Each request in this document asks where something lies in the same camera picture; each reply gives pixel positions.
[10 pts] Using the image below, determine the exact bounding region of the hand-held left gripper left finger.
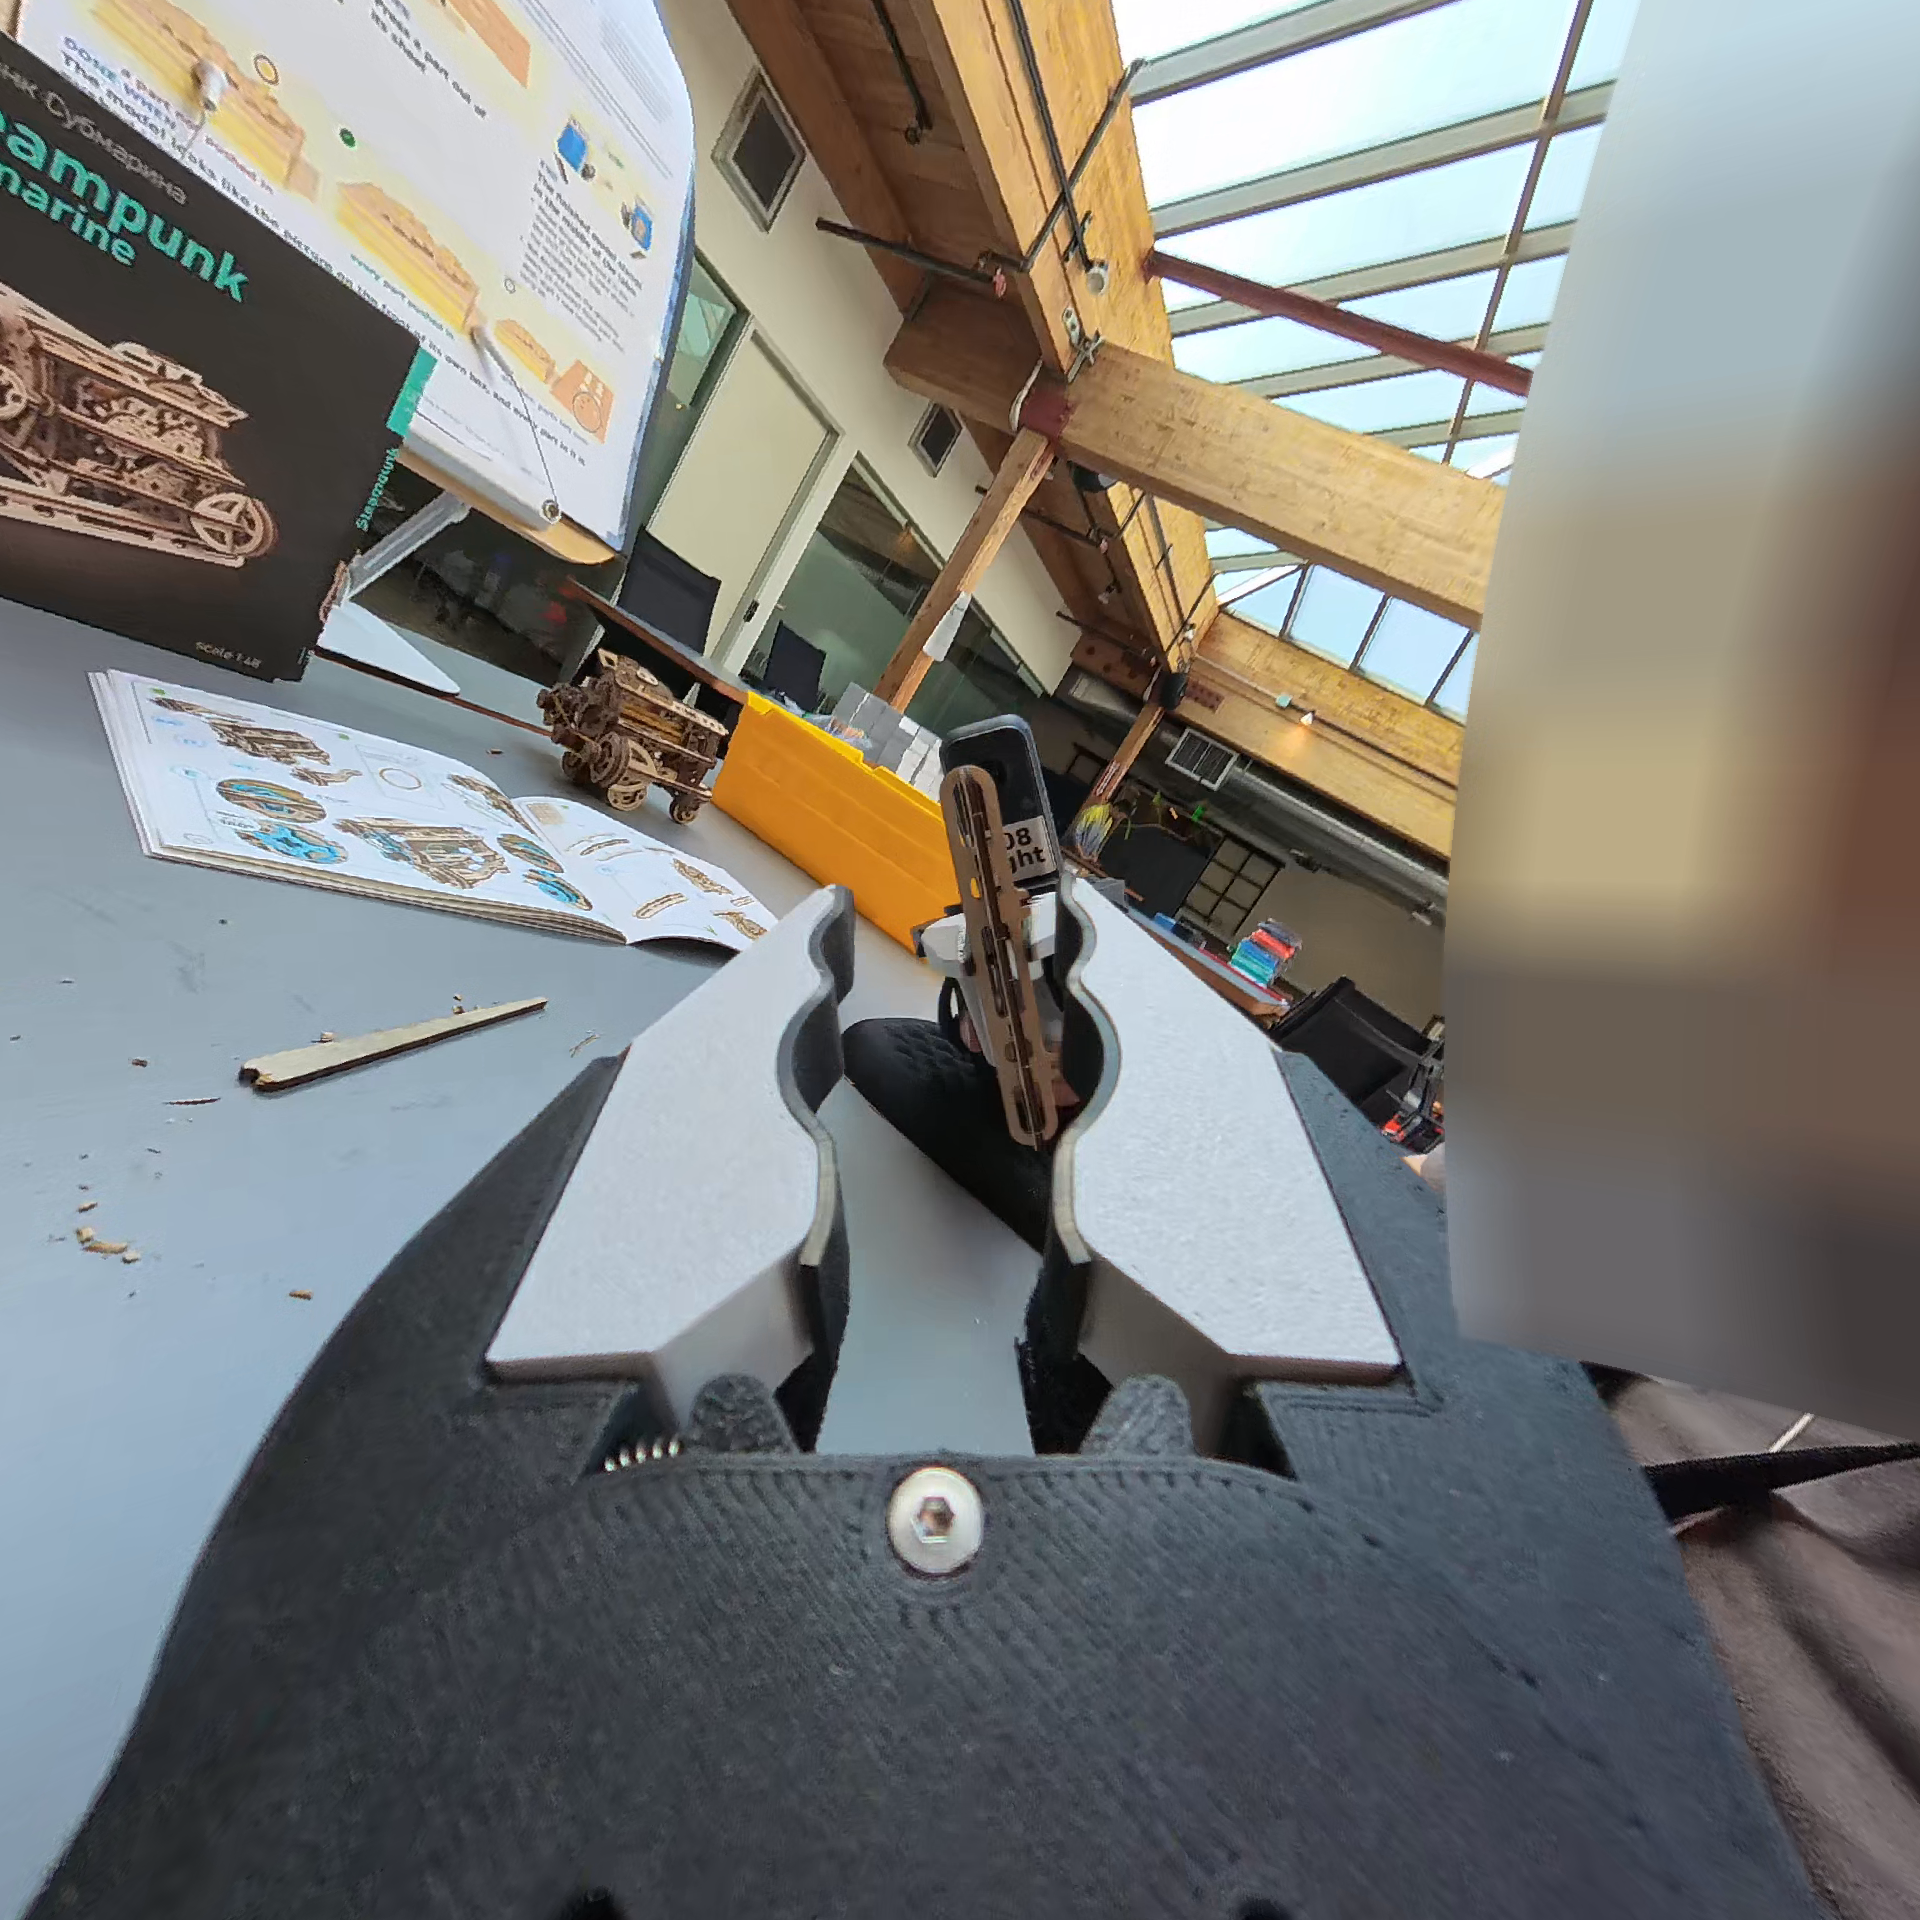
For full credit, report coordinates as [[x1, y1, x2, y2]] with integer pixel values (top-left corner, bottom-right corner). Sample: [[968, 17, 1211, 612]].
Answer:
[[482, 882, 859, 1432]]

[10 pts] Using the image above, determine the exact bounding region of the black lanyard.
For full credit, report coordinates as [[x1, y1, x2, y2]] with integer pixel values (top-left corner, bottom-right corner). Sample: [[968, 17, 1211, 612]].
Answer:
[[1643, 1440, 1920, 1519]]

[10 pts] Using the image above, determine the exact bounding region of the white poster stand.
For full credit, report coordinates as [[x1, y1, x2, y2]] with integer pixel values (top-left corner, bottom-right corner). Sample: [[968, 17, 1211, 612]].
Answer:
[[312, 493, 468, 696]]

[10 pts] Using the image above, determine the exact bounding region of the oval-ended slotted wooden strip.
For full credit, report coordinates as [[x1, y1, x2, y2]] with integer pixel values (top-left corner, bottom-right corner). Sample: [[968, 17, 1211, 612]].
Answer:
[[937, 764, 1084, 1151]]

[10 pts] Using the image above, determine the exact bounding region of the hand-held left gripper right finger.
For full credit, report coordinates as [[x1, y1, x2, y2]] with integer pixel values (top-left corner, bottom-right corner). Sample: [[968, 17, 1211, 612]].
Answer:
[[1045, 875, 1406, 1454]]

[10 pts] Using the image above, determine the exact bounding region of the grey air duct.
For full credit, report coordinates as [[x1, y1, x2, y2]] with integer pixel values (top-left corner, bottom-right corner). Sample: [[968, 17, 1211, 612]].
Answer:
[[1200, 750, 1455, 917]]

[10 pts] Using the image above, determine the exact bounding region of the assembled wooden vehicle model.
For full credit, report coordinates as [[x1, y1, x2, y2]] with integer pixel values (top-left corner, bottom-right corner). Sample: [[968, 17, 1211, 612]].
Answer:
[[536, 648, 733, 826]]

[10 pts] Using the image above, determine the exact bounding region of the yellow plastic bin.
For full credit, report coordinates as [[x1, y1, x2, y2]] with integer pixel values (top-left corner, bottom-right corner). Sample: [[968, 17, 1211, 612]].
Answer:
[[708, 689, 963, 954]]

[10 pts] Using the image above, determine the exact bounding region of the wooden post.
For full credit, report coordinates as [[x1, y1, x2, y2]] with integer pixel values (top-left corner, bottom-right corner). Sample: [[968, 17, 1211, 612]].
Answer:
[[873, 435, 1059, 709]]

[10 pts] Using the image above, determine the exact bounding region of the plain wooden stick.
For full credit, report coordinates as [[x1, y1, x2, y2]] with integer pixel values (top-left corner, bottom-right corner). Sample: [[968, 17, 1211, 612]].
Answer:
[[240, 996, 551, 1091]]

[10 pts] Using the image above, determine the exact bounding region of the stack of white boxes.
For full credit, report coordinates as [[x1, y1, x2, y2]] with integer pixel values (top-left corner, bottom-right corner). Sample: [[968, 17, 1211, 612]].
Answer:
[[822, 681, 943, 785]]

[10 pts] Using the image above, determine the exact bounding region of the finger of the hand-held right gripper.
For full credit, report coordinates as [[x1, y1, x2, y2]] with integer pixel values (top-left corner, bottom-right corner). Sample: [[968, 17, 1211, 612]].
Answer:
[[916, 907, 1000, 1041]]

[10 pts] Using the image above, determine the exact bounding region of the black model kit box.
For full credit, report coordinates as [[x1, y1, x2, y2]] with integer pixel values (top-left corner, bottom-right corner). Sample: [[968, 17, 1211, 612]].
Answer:
[[0, 30, 441, 687]]

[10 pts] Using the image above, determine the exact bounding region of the instruction poster board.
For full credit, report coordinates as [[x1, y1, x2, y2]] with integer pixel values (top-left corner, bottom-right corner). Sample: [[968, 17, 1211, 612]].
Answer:
[[15, 0, 697, 552]]

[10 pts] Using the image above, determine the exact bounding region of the thin dark-edged wooden strip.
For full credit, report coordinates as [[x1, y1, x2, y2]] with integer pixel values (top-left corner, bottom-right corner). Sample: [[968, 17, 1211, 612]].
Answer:
[[959, 771, 1084, 1151]]

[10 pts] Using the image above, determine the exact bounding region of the open instruction booklet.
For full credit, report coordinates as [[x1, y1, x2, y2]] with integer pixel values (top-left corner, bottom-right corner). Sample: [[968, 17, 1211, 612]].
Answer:
[[86, 667, 784, 957]]

